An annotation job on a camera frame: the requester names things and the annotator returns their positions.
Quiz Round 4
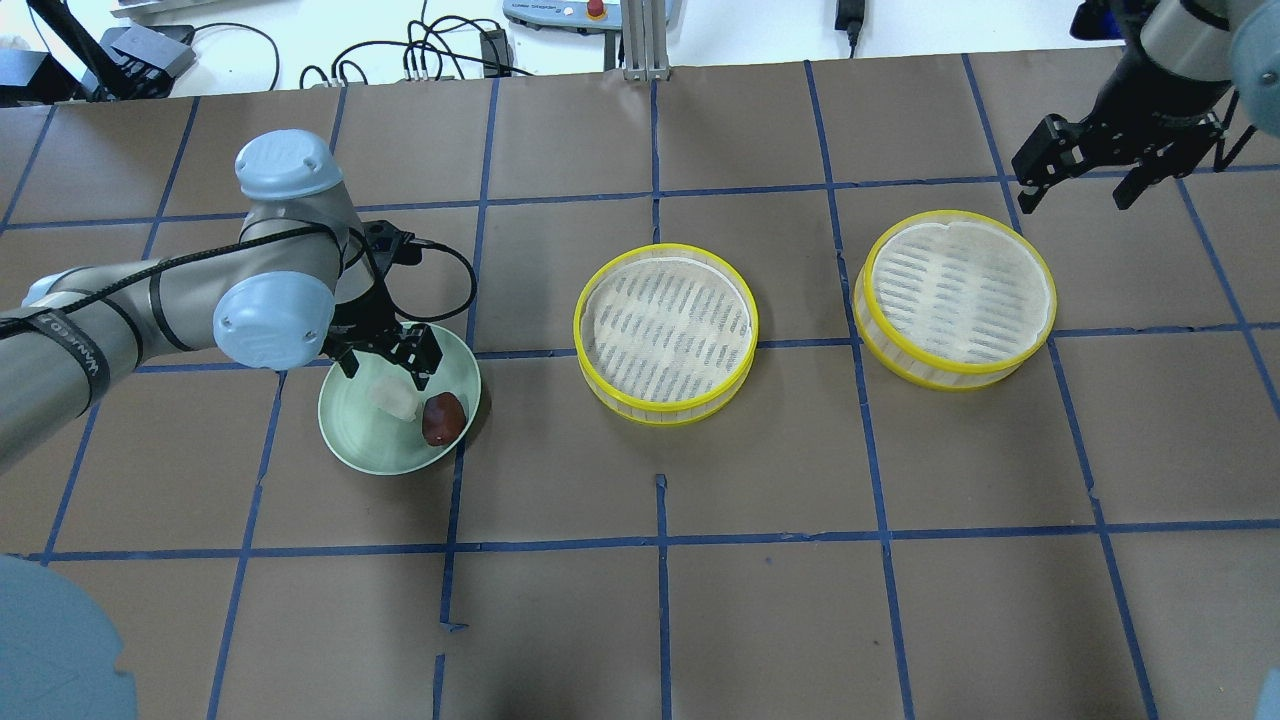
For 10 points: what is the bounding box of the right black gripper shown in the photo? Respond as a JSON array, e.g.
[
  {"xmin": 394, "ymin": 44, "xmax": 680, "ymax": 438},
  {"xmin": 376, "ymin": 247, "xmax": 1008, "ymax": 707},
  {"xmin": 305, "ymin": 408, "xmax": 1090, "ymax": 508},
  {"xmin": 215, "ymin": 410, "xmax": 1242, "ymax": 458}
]
[{"xmin": 1011, "ymin": 50, "xmax": 1226, "ymax": 213}]

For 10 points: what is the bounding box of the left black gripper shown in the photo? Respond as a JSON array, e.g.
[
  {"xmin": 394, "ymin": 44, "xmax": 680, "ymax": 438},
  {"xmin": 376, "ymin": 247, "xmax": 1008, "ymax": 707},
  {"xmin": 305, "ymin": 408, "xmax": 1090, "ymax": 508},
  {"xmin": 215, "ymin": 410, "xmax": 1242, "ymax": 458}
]
[{"xmin": 325, "ymin": 225, "xmax": 443, "ymax": 392}]

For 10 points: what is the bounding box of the white bun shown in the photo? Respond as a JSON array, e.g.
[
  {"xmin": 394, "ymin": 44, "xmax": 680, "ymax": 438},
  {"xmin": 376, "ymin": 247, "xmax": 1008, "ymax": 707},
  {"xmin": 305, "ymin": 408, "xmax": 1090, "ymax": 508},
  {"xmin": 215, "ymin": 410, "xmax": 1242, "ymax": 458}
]
[{"xmin": 366, "ymin": 375, "xmax": 420, "ymax": 421}]

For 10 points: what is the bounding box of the brown bun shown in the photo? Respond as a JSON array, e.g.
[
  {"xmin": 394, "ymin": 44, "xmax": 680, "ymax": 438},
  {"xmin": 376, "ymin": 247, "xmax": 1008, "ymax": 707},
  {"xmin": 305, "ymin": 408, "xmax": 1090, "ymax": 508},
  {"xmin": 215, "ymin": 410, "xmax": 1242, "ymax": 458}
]
[{"xmin": 421, "ymin": 392, "xmax": 467, "ymax": 447}]

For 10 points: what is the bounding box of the yellow steamer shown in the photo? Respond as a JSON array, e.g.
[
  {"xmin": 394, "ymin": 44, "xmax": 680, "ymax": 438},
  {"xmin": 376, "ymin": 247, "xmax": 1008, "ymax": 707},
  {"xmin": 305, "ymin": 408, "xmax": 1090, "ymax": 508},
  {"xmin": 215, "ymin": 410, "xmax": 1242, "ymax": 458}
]
[
  {"xmin": 572, "ymin": 243, "xmax": 760, "ymax": 427},
  {"xmin": 850, "ymin": 209, "xmax": 1059, "ymax": 392}
]

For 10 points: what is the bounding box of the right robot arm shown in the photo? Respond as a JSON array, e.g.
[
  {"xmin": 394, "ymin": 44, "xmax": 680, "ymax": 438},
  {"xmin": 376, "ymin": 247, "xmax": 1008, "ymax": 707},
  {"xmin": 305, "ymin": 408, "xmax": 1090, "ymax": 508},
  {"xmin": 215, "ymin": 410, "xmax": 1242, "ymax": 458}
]
[{"xmin": 1012, "ymin": 1, "xmax": 1279, "ymax": 214}]

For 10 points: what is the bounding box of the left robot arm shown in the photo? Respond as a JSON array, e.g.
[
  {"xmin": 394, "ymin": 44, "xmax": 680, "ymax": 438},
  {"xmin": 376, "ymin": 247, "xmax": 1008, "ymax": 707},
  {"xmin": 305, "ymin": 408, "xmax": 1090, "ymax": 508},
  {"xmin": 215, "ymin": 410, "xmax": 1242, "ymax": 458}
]
[{"xmin": 1, "ymin": 129, "xmax": 443, "ymax": 470}]

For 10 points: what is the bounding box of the green plate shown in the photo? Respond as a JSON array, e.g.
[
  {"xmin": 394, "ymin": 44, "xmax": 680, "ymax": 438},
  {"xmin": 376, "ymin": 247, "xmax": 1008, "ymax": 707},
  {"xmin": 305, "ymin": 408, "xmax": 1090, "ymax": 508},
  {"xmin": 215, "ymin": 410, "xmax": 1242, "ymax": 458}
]
[{"xmin": 317, "ymin": 324, "xmax": 483, "ymax": 477}]

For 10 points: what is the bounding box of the black power adapter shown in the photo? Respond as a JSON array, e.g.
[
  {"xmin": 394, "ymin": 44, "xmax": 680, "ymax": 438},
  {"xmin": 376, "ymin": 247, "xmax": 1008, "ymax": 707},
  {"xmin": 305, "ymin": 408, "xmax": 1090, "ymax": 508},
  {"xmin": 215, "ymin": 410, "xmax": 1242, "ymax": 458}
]
[{"xmin": 835, "ymin": 0, "xmax": 867, "ymax": 36}]

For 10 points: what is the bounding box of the black monitor stand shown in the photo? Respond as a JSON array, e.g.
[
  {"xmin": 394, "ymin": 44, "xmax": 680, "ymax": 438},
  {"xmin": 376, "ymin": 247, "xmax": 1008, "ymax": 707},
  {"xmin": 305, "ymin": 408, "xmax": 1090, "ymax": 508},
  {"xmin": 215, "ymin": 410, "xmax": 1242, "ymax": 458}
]
[{"xmin": 23, "ymin": 1, "xmax": 196, "ymax": 102}]

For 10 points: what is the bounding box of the black cable bundle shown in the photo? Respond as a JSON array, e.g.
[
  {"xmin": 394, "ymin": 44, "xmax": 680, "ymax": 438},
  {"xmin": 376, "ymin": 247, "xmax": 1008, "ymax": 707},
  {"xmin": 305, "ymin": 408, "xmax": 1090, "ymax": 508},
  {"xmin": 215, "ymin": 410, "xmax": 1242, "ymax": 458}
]
[{"xmin": 300, "ymin": 0, "xmax": 536, "ymax": 91}]

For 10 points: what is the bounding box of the aluminium frame post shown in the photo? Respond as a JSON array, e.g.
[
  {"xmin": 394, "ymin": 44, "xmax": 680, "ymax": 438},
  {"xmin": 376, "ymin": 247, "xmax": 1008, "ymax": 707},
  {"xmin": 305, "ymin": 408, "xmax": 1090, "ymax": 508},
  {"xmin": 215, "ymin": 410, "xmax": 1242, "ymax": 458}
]
[{"xmin": 620, "ymin": 0, "xmax": 672, "ymax": 82}]

